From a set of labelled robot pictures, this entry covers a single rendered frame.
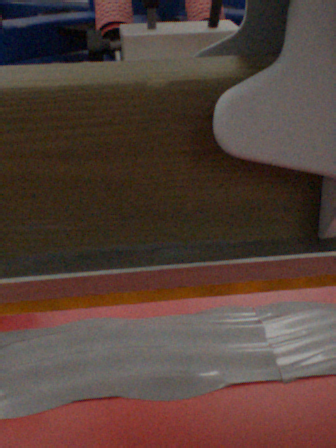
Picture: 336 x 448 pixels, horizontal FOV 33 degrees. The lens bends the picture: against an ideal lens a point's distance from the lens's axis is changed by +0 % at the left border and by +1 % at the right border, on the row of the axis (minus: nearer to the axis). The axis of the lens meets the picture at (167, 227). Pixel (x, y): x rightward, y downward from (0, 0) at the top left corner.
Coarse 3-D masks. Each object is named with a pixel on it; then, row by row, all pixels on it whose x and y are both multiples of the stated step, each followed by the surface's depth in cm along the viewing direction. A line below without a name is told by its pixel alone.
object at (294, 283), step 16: (176, 288) 24; (192, 288) 24; (208, 288) 24; (224, 288) 24; (240, 288) 24; (256, 288) 24; (272, 288) 24; (288, 288) 25; (304, 288) 25; (0, 304) 23; (16, 304) 23; (32, 304) 23; (48, 304) 23; (64, 304) 24; (80, 304) 24; (96, 304) 24; (112, 304) 24
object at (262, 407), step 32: (0, 320) 37; (32, 320) 37; (64, 320) 37; (256, 384) 32; (32, 416) 30; (64, 416) 30; (96, 416) 30; (128, 416) 30; (160, 416) 30; (192, 416) 30; (224, 416) 30; (256, 416) 30; (288, 416) 30
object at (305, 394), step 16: (320, 288) 40; (256, 304) 38; (288, 384) 32; (304, 384) 32; (320, 384) 32; (304, 400) 31; (320, 400) 31; (304, 416) 30; (320, 416) 30; (304, 432) 29; (320, 432) 29
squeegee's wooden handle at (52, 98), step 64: (64, 64) 20; (128, 64) 20; (192, 64) 20; (256, 64) 20; (0, 128) 19; (64, 128) 19; (128, 128) 19; (192, 128) 19; (0, 192) 20; (64, 192) 20; (128, 192) 20; (192, 192) 21; (256, 192) 21; (0, 256) 21
